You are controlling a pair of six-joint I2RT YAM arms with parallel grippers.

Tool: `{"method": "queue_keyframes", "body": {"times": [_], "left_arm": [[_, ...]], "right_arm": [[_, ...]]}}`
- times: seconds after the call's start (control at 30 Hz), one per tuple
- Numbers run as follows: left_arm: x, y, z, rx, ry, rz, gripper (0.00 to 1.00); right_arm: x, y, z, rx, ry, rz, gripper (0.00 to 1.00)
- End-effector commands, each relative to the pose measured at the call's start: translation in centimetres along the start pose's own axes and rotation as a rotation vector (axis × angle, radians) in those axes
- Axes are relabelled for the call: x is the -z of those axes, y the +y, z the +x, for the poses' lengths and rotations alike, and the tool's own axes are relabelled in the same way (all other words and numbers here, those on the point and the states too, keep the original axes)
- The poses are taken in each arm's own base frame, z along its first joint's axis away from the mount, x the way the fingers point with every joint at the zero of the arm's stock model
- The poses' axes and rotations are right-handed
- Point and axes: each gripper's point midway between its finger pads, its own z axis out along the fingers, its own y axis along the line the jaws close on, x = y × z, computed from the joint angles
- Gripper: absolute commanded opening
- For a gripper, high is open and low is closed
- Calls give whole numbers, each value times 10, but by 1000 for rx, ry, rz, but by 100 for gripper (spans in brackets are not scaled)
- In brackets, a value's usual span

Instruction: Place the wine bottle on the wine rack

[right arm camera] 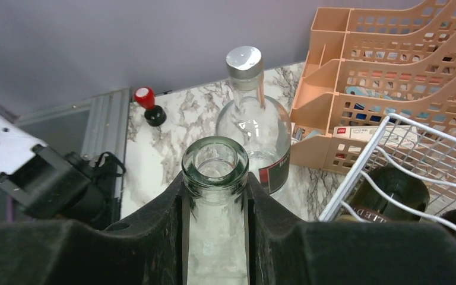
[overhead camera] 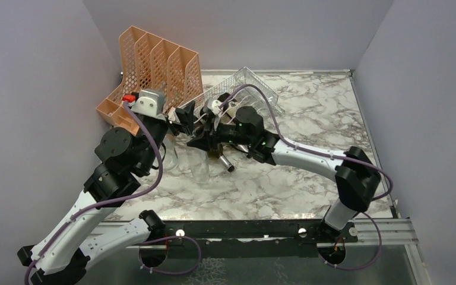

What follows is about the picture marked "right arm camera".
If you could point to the clear glass bottle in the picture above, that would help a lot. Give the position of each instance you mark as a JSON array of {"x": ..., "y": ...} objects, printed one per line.
[
  {"x": 259, "y": 123},
  {"x": 215, "y": 172}
]

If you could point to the orange plastic file organizer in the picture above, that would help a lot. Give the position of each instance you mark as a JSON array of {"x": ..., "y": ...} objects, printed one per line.
[{"x": 363, "y": 64}]

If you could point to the red-capped black knob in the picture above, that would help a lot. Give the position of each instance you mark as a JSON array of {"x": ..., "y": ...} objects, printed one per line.
[{"x": 154, "y": 114}]

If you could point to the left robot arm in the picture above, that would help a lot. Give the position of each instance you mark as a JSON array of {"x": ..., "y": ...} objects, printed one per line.
[{"x": 47, "y": 184}]

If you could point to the white wire wine rack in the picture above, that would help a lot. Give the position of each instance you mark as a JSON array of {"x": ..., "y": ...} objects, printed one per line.
[{"x": 417, "y": 150}]

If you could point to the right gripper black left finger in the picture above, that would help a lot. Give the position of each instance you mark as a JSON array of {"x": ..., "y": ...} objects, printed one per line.
[{"x": 145, "y": 247}]

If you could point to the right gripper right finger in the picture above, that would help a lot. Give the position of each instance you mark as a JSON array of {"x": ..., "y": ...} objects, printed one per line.
[{"x": 284, "y": 249}]

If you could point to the black metal base rail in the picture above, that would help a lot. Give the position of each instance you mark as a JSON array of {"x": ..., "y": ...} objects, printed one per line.
[{"x": 95, "y": 128}]

